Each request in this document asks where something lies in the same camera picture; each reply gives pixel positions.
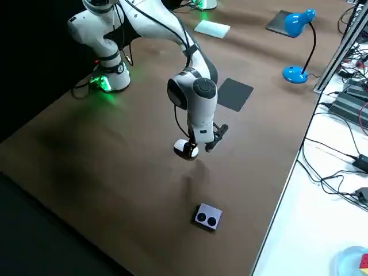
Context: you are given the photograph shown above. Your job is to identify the blue desk lamp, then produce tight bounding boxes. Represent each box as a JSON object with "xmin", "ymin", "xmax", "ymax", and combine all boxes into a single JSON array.
[{"xmin": 282, "ymin": 9, "xmax": 317, "ymax": 85}]

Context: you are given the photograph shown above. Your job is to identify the aluminium frame post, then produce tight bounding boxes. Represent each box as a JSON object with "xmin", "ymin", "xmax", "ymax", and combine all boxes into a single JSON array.
[{"xmin": 313, "ymin": 0, "xmax": 368, "ymax": 93}]

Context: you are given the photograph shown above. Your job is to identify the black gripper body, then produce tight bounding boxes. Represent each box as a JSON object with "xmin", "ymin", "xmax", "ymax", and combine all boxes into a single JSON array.
[{"xmin": 187, "ymin": 122, "xmax": 220, "ymax": 146}]

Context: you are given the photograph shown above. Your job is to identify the small grey charger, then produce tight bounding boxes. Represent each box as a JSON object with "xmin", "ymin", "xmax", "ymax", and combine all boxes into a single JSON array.
[{"xmin": 350, "ymin": 186, "xmax": 368, "ymax": 205}]

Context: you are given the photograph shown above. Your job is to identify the lilac folded flip phone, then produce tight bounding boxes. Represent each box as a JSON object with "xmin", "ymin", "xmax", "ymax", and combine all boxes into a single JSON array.
[{"xmin": 191, "ymin": 202, "xmax": 223, "ymax": 231}]

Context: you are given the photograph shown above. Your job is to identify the black mouse pad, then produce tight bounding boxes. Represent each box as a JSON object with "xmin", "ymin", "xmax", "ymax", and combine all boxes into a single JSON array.
[{"xmin": 216, "ymin": 78, "xmax": 254, "ymax": 113}]

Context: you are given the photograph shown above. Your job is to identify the white computer mouse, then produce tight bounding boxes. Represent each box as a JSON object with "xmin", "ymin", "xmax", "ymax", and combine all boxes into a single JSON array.
[{"xmin": 174, "ymin": 139, "xmax": 200, "ymax": 159}]

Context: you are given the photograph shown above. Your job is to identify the small black charger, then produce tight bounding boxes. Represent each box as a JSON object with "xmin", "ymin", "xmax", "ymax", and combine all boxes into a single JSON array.
[{"xmin": 352, "ymin": 154, "xmax": 368, "ymax": 171}]

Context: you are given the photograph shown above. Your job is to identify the grey laptop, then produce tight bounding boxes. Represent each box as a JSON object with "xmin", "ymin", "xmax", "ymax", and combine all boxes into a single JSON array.
[{"xmin": 266, "ymin": 10, "xmax": 300, "ymax": 38}]

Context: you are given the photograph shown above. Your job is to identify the light blue plastic bowl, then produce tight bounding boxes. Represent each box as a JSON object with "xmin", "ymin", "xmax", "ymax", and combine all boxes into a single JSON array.
[{"xmin": 335, "ymin": 246, "xmax": 368, "ymax": 276}]

